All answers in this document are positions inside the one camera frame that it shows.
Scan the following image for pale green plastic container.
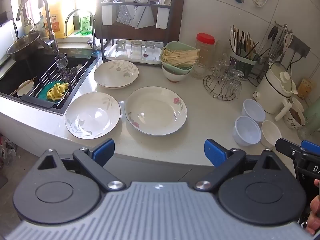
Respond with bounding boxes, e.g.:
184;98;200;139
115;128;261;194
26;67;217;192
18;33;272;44
299;102;320;140

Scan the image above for plain white bowl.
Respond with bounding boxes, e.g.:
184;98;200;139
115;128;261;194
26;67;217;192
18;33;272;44
261;120;282;147

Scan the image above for pale blue bowl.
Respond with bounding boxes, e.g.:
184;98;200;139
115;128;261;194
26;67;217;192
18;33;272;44
241;99;266;123
232;116;262;147

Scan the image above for white plate pink flower print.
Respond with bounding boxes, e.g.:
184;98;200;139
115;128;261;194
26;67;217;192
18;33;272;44
124;86;187;136

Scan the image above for white electric pot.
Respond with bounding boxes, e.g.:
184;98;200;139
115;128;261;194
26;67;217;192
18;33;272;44
252;62;298;114

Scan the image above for green detergent bottle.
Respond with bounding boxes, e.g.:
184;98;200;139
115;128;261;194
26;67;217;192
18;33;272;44
79;10;93;36

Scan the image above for yellow sponge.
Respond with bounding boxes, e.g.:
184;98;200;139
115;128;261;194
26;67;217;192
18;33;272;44
297;78;314;99

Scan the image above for white bowl red foot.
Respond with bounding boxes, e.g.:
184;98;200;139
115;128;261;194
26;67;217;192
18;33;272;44
162;66;190;83

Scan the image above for clear jar red lid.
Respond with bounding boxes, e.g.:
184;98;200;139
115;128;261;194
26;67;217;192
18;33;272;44
194;33;217;79

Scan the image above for small white bowl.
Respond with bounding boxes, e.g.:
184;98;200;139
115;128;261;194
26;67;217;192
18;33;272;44
16;79;35;97

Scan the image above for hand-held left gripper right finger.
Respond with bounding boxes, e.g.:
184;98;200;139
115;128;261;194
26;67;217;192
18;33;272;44
194;139;284;192

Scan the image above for dry noodles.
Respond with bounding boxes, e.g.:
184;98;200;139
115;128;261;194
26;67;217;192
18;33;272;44
161;49;200;68

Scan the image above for patterned steel cleaver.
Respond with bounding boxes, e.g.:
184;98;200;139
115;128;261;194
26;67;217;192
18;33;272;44
116;0;140;28

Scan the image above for white board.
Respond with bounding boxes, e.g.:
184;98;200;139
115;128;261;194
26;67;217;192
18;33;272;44
0;19;18;65

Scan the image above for wall hook rail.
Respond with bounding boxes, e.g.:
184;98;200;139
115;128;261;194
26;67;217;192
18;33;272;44
267;21;312;58

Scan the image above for tall chrome faucet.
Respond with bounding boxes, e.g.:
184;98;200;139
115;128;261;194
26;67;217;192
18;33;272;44
16;0;59;53

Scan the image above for patterned wine glass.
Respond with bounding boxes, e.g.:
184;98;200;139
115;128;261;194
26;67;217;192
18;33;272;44
55;53;69;80

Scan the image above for white plastic tray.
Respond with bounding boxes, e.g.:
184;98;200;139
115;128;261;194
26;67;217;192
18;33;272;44
105;44;163;65

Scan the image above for kitchen scissors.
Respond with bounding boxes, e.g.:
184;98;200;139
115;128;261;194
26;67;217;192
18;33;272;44
282;32;294;55

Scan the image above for white plate grey leaf print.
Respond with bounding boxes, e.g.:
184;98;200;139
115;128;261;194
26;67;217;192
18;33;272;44
65;92;121;139
94;60;139;89

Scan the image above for yellow oil jug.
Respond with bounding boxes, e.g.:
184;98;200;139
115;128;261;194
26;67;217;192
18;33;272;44
42;0;75;39

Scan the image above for yellow cloth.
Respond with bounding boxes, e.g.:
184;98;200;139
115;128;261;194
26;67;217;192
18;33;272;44
47;82;71;101

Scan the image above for white utensil cup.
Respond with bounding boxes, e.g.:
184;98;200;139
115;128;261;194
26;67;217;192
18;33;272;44
102;5;113;26
156;6;168;29

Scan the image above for wooden chopsticks pair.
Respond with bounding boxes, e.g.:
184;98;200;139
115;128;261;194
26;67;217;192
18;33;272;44
10;76;37;96

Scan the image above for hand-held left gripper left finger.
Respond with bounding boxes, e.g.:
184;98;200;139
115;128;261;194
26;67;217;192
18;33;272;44
37;138;127;192

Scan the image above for bundle of chopsticks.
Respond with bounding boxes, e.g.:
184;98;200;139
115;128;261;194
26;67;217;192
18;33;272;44
229;25;260;58

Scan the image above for person's right hand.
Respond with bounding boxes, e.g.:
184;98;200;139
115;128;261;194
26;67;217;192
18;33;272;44
306;179;320;234

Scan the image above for patterned white mug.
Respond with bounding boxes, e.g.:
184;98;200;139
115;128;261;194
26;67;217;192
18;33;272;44
275;97;307;130

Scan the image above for black kitchen sink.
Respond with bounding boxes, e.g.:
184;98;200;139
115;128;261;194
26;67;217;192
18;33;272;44
0;49;98;117

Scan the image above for clear drinking glass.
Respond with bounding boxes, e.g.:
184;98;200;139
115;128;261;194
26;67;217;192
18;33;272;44
130;41;143;59
115;39;127;57
143;42;157;60

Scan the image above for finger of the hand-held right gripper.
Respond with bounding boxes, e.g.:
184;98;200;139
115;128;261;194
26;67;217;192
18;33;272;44
275;137;304;159
301;140;320;153

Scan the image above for clear glass cup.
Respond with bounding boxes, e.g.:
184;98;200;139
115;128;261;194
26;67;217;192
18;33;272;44
229;69;244;97
212;55;230;80

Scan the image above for black sink drain rack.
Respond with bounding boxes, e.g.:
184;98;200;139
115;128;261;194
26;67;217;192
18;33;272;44
21;55;98;109

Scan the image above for small chrome faucet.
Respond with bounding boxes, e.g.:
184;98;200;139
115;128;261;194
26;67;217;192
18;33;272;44
64;9;98;53

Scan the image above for steel pot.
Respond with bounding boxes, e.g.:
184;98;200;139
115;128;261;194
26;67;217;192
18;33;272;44
6;32;42;62

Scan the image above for grey kitchen knife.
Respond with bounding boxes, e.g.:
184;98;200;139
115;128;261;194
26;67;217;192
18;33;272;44
130;0;155;29

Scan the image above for wire glass rack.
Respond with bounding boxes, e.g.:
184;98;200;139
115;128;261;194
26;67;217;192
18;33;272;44
203;60;244;100

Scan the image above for green strainer basket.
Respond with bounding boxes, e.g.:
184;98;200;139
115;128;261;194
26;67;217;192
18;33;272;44
159;41;200;75

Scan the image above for green mat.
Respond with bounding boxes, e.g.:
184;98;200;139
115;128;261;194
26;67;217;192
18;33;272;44
37;80;73;103

